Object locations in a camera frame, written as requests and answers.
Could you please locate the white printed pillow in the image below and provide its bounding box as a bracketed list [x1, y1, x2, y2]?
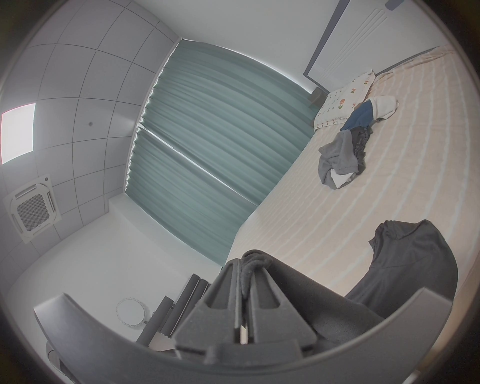
[313, 69, 376, 131]

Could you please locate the blue-green curtain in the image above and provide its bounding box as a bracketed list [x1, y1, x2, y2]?
[138, 37, 320, 206]
[125, 127, 260, 265]

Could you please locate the ceiling air conditioner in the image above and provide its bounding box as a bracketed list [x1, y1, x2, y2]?
[4, 173, 63, 244]

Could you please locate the black crinkled garment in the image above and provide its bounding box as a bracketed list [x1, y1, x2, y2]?
[350, 127, 374, 174]

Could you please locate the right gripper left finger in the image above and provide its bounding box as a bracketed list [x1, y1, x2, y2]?
[173, 258, 244, 350]

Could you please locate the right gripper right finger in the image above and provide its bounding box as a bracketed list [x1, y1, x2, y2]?
[244, 262, 318, 349]

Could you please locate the bed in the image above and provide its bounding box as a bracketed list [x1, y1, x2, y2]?
[225, 0, 480, 338]

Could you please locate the round white mirror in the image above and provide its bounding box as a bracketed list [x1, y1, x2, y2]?
[115, 297, 148, 328]

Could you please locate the grey garment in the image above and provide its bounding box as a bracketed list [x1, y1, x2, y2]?
[318, 130, 362, 189]

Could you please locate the dark blue garment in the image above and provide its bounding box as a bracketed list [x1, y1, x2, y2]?
[345, 100, 377, 132]

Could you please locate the black chest of drawers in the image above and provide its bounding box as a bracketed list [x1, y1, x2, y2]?
[161, 274, 211, 336]

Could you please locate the black T-shirt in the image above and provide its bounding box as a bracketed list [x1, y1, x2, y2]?
[240, 219, 459, 350]

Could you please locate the square ceiling light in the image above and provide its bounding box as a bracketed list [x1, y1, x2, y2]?
[0, 103, 37, 165]

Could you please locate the white fleecy garment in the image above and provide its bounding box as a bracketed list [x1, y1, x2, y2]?
[369, 95, 399, 121]

